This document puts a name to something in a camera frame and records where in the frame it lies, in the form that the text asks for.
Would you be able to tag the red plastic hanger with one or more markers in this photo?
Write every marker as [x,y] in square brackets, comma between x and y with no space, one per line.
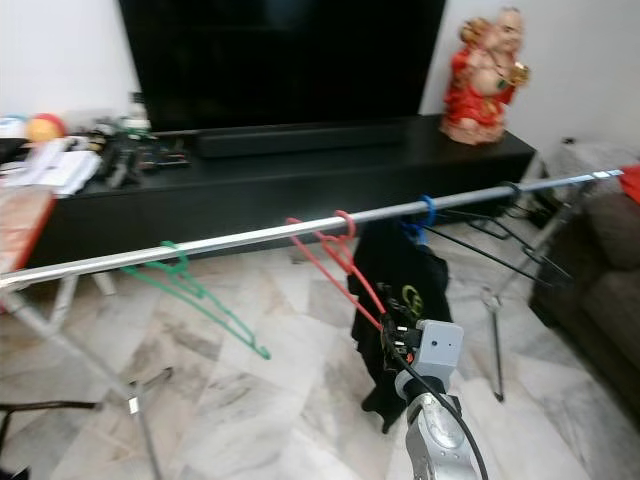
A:
[345,250]

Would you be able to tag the blue plastic hanger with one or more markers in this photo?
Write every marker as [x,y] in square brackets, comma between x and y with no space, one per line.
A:
[428,210]

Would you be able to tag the black plastic hanger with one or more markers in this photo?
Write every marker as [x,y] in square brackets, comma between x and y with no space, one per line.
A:
[510,186]

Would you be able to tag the green plastic hanger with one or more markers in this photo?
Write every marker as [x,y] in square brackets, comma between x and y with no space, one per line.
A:
[182,268]

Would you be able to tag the black T-shirt green logo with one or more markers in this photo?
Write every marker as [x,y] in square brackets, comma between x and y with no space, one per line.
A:
[400,270]

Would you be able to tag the black TV console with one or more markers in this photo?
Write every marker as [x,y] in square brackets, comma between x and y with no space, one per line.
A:
[280,190]

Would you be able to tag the silver metal clothes rack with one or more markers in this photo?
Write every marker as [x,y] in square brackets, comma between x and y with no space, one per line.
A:
[210,244]

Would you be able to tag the black soundbar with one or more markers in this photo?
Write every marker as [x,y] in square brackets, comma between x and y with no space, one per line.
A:
[300,140]

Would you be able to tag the dark sofa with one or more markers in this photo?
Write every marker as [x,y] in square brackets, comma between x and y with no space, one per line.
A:
[600,290]

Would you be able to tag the red laughing Buddha statue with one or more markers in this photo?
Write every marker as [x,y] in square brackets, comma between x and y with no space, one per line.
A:
[480,90]

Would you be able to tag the pink marble dining table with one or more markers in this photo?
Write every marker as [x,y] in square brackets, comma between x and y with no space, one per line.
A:
[20,225]

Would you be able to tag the black remote control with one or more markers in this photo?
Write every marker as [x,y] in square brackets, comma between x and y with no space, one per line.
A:
[172,155]
[145,156]
[115,165]

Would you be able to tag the black flat television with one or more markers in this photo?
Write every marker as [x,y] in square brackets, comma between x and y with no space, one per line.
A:
[280,60]

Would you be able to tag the white blue ball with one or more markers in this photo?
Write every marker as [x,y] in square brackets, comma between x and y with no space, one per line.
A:
[12,126]

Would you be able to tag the white paper stack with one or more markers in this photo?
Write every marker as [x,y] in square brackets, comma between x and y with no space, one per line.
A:
[60,165]

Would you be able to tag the orange ball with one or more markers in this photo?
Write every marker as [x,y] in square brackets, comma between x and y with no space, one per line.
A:
[45,128]

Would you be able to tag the white bottle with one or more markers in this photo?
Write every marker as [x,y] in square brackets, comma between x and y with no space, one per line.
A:
[138,108]

